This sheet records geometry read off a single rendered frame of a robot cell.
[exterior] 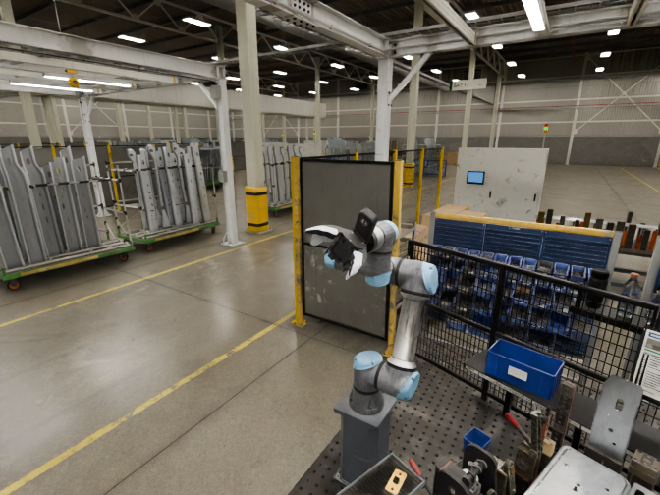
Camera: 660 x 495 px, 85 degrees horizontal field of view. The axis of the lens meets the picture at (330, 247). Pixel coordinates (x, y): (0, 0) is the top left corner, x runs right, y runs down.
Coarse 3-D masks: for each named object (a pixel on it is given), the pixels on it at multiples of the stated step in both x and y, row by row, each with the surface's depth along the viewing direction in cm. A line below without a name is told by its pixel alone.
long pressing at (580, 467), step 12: (564, 456) 141; (576, 456) 141; (552, 468) 135; (564, 468) 135; (576, 468) 135; (588, 468) 135; (600, 468) 135; (540, 480) 130; (552, 480) 131; (564, 480) 131; (576, 480) 131; (588, 480) 131; (600, 480) 131; (612, 480) 131; (624, 480) 131; (528, 492) 126; (540, 492) 126; (552, 492) 126; (564, 492) 126; (576, 492) 126; (588, 492) 126; (600, 492) 126; (612, 492) 126; (624, 492) 127
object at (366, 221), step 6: (366, 210) 88; (360, 216) 89; (366, 216) 87; (372, 216) 87; (360, 222) 89; (366, 222) 88; (372, 222) 87; (360, 228) 92; (366, 228) 90; (372, 228) 90; (360, 234) 93; (366, 234) 91; (366, 240) 94
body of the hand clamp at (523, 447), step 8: (520, 448) 138; (528, 448) 138; (520, 456) 138; (528, 456) 136; (520, 464) 139; (528, 464) 136; (536, 464) 137; (520, 472) 140; (528, 472) 137; (520, 480) 141; (528, 480) 138; (520, 488) 142
